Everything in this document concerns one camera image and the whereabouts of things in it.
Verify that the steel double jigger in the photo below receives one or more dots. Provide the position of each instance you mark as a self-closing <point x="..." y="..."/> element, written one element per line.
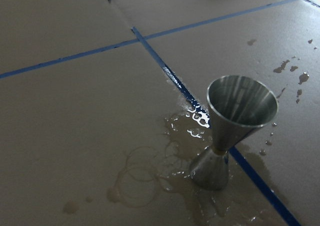
<point x="238" y="107"/>

